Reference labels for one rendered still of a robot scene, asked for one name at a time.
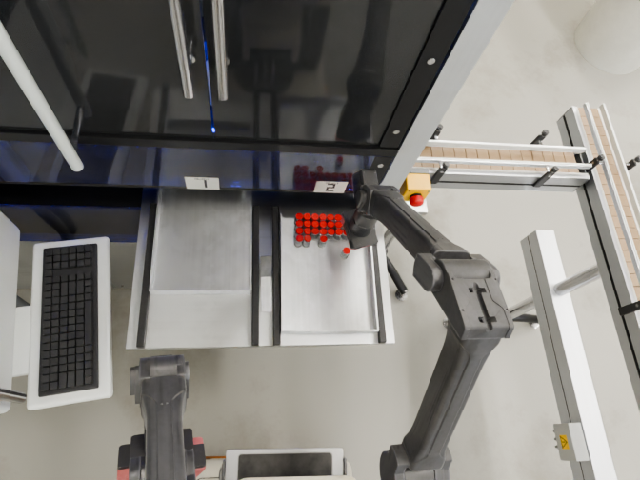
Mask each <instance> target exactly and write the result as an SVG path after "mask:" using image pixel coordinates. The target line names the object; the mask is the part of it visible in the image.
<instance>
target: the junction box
mask: <svg viewBox="0 0 640 480"><path fill-rule="evenodd" d="M553 428H554V433H555V437H556V442H557V446H558V450H559V455H560V459H561V460H562V461H575V462H578V461H589V460H590V459H589V454H588V450H587V446H586V442H585V438H584V434H583V430H582V426H581V423H579V422H578V423H561V424H553Z"/></svg>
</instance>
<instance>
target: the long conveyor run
mask: <svg viewBox="0 0 640 480"><path fill-rule="evenodd" d="M556 123H557V126H558V129H559V132H560V136H561V139H562V143H563V146H568V147H586V148H587V150H586V151H584V152H582V153H581V156H582V159H583V163H584V164H592V167H591V168H590V169H589V170H586V173H587V174H588V175H589V177H590V179H589V181H587V182H586V183H585V184H584V185H582V186H581V187H580V188H578V189H577V190H576V192H577V196H578V199H579V203H580V206H581V210H582V212H583V216H584V219H585V223H586V226H587V230H588V233H589V237H590V242H591V245H592V249H593V252H594V256H595V259H596V263H597V266H598V269H599V272H600V276H601V279H602V283H603V286H604V290H605V293H606V296H607V299H608V303H609V306H610V312H611V316H612V319H613V323H614V326H615V329H616V332H617V336H618V339H619V343H620V346H621V350H622V352H623V356H624V359H625V363H626V366H627V370H628V373H629V377H630V382H631V385H632V389H633V392H634V396H635V399H636V403H637V406H638V409H639V412H640V206H639V204H638V201H637V198H636V195H635V192H634V189H633V186H632V183H631V180H630V176H629V173H628V171H629V170H631V169H632V168H633V167H635V166H636V165H637V164H636V162H637V163H640V155H638V156H636V157H635V158H634V159H631V160H630V161H629V162H628V163H625V161H624V158H623V155H622V152H621V150H620V147H619V145H618V142H617V139H616V136H615V133H614V130H613V127H612V124H611V121H610V117H609V114H608V111H607V108H606V105H605V104H602V105H601V106H600V107H599V109H591V108H590V105H589V103H588V102H587V103H585V104H584V105H583V108H577V107H571V108H569V109H568V110H567V111H566V112H565V113H564V114H563V115H562V116H561V117H560V118H559V119H558V121H557V122H556Z"/></svg>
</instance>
